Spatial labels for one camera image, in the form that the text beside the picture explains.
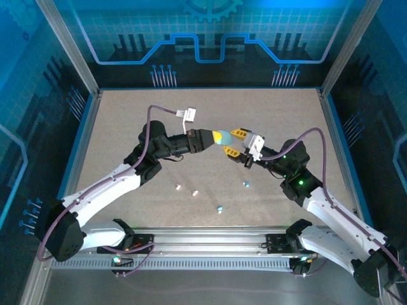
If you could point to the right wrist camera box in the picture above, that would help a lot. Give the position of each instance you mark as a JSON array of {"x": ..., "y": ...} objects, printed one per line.
[{"x": 253, "y": 144}]

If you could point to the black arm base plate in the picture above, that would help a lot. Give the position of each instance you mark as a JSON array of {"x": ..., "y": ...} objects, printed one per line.
[
  {"x": 275, "y": 244},
  {"x": 143, "y": 239}
]

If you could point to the aluminium table side rail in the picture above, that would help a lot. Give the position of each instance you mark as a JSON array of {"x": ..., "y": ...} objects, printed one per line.
[
  {"x": 82, "y": 143},
  {"x": 339, "y": 149}
]

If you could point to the aluminium frame post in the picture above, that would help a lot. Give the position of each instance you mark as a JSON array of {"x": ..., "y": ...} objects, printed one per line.
[
  {"x": 70, "y": 47},
  {"x": 347, "y": 47}
]

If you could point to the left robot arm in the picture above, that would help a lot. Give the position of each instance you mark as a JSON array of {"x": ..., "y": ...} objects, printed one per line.
[{"x": 101, "y": 193}]

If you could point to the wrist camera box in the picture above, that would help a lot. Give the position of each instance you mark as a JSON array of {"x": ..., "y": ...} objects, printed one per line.
[
  {"x": 253, "y": 144},
  {"x": 189, "y": 115}
]

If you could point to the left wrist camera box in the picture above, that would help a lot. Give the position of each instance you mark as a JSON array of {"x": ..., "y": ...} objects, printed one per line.
[{"x": 189, "y": 115}]

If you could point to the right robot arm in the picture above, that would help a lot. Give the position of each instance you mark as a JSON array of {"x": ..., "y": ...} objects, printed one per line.
[{"x": 337, "y": 219}]

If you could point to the light blue earbud charging case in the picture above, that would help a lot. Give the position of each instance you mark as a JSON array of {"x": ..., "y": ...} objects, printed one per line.
[{"x": 226, "y": 138}]

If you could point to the aluminium mounting beam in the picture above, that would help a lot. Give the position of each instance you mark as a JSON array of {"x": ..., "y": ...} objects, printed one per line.
[{"x": 206, "y": 239}]

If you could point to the grey metal sheet panel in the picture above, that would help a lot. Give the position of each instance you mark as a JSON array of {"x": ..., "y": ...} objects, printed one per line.
[{"x": 206, "y": 289}]

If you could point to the small LED controller board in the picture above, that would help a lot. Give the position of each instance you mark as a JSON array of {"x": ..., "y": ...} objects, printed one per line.
[
  {"x": 119, "y": 261},
  {"x": 300, "y": 263}
]

